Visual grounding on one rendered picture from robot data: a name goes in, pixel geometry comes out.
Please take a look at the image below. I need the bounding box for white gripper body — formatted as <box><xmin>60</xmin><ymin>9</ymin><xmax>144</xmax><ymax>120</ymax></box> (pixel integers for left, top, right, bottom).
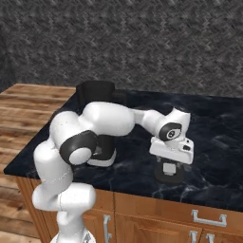
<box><xmin>149</xmin><ymin>136</ymin><xmax>195</xmax><ymax>166</ymax></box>

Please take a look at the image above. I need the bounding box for black blender lid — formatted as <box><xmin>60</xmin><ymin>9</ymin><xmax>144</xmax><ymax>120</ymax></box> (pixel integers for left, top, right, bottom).
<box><xmin>154</xmin><ymin>159</ymin><xmax>185</xmax><ymax>187</ymax></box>

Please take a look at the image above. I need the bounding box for wide wooden drawer front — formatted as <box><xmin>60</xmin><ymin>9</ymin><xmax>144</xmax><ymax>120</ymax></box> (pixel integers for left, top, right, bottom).
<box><xmin>113</xmin><ymin>192</ymin><xmax>243</xmax><ymax>235</ymax></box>

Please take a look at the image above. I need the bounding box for wooden cupboard door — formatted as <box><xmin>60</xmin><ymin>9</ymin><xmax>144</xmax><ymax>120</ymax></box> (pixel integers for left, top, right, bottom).
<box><xmin>114</xmin><ymin>214</ymin><xmax>204</xmax><ymax>243</ymax></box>
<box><xmin>200</xmin><ymin>227</ymin><xmax>243</xmax><ymax>243</ymax></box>
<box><xmin>83</xmin><ymin>209</ymin><xmax>117</xmax><ymax>243</ymax></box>

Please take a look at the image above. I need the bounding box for narrow wooden drawer front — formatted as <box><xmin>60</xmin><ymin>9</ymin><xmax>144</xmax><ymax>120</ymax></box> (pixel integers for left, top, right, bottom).
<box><xmin>92</xmin><ymin>188</ymin><xmax>116</xmax><ymax>214</ymax></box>

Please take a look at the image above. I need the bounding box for wooden island side panel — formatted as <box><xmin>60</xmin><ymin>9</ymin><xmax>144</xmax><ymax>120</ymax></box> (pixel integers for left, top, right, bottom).
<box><xmin>15</xmin><ymin>176</ymin><xmax>53</xmax><ymax>243</ymax></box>

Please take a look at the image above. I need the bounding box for silver drawer handle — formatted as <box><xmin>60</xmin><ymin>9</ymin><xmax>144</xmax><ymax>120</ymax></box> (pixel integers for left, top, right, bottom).
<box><xmin>191</xmin><ymin>209</ymin><xmax>229</xmax><ymax>229</ymax></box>

